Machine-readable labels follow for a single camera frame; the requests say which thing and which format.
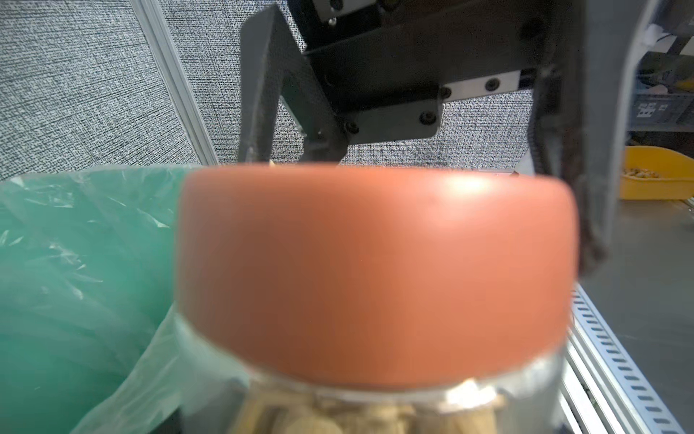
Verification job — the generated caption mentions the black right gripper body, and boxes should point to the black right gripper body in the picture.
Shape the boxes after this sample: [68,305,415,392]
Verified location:
[288,0,555,145]

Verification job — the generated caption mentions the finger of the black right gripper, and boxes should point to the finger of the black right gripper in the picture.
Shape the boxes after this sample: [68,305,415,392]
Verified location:
[238,4,349,163]
[528,1,659,274]

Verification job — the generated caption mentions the orange-lidded peanut jar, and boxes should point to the orange-lidded peanut jar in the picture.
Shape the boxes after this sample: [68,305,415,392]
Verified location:
[175,316,567,433]

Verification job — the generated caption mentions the yellow tray outside cell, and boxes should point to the yellow tray outside cell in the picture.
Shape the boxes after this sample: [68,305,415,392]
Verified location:
[619,146,693,201]

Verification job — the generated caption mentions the clear plastic bin liner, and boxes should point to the clear plastic bin liner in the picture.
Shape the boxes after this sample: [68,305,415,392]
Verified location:
[0,163,250,434]

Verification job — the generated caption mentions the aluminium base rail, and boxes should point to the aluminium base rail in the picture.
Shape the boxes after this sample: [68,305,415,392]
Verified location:
[560,285,684,434]

